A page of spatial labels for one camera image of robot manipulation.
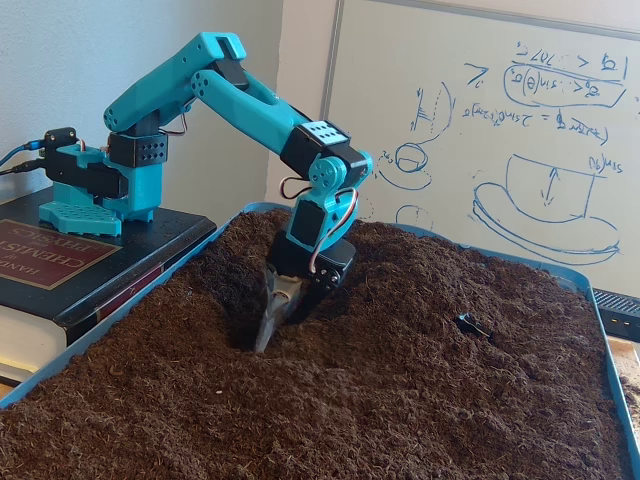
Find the blue cable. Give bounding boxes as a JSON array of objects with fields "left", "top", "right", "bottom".
[{"left": 0, "top": 141, "right": 44, "bottom": 169}]

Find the small black plug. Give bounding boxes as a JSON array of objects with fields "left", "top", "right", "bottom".
[{"left": 453, "top": 312, "right": 494, "bottom": 341}]

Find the white printed soil bag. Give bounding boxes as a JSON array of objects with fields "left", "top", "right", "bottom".
[{"left": 605, "top": 335, "right": 640, "bottom": 480}]

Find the black cable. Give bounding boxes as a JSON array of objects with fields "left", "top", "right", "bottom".
[{"left": 0, "top": 159, "right": 49, "bottom": 176}]

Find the brown soil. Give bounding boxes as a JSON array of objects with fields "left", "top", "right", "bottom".
[{"left": 0, "top": 207, "right": 631, "bottom": 480}]

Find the whiteboard with blue drawings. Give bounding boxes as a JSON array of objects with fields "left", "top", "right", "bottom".
[{"left": 319, "top": 0, "right": 640, "bottom": 296}]

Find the blue plastic tray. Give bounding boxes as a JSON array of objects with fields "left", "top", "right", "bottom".
[{"left": 0, "top": 201, "right": 640, "bottom": 480}]

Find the black chemistry handbook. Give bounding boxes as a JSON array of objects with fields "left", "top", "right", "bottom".
[{"left": 0, "top": 187, "right": 219, "bottom": 386}]

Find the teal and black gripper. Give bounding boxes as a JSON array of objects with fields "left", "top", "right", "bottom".
[{"left": 253, "top": 188, "right": 361, "bottom": 354}]

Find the black vented electronic device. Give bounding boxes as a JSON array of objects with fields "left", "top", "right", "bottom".
[{"left": 592, "top": 288, "right": 640, "bottom": 344}]

